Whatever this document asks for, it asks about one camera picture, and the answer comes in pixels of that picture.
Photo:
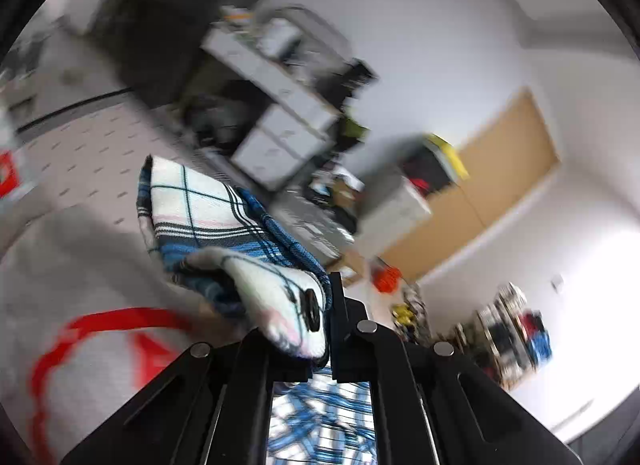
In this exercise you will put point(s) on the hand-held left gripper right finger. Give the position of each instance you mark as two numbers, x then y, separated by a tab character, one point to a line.
337	325

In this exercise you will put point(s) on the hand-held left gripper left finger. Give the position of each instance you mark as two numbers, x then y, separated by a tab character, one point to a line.
240	385

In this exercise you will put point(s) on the blue plaid shirt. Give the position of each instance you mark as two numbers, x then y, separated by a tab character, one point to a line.
200	200

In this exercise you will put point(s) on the orange bag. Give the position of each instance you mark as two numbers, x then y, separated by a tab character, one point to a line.
386	279

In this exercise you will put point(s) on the silver equipment case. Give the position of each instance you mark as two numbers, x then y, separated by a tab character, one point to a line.
315	230

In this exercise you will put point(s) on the white two-door cabinet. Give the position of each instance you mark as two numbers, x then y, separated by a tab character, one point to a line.
395	215

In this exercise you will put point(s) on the wooden shoe rack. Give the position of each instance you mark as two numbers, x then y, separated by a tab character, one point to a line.
505	335

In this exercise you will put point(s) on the black box with yellow lid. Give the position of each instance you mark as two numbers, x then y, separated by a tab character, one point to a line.
425	165

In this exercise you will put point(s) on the white cloth with red print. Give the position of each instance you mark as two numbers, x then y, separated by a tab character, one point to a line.
90	270

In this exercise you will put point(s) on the white drawer cabinet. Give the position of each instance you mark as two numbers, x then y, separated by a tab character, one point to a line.
280	140

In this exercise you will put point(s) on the wooden door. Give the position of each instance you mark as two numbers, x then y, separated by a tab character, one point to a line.
500	170

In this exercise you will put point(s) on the white dotted mat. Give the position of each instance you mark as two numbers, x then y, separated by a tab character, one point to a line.
90	155

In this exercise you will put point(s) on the white wall socket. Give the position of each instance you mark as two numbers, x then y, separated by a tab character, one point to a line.
557	283

